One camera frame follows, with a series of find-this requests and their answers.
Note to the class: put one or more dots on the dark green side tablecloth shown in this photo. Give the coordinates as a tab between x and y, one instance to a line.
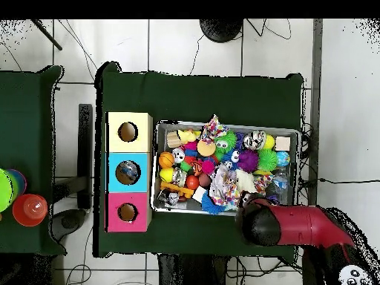
26	118

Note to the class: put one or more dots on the black tripod leg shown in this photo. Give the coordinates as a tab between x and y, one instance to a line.
47	34

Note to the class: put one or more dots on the plain wooden block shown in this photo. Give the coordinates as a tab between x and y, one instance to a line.
282	143

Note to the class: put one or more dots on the black upright panel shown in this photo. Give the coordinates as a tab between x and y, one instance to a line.
85	133

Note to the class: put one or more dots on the cream waffle cloth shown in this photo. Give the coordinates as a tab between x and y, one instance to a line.
245	181

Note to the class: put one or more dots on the purple knobby rubber ball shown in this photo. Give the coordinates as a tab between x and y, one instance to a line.
248	161

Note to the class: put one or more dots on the grey oval floor base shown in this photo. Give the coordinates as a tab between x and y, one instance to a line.
69	221

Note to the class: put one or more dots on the blue globe ball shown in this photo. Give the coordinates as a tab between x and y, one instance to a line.
283	158

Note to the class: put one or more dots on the yellow ball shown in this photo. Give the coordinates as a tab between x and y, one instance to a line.
269	142

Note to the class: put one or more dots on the black round stand base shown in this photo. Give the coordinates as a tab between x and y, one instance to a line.
221	29

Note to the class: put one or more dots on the blue spiky rubber ball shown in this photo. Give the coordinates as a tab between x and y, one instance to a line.
209	206

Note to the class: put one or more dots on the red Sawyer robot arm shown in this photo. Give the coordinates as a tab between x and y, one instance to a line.
297	225

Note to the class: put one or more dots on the wooden box with three holes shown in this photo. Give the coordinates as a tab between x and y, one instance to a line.
142	145

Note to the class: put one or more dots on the red plastic cup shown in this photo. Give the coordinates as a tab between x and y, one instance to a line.
29	210

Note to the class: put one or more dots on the green spiky rubber ball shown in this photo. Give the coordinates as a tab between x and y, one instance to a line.
267	159

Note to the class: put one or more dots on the orange toy basketball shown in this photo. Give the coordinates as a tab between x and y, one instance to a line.
166	159

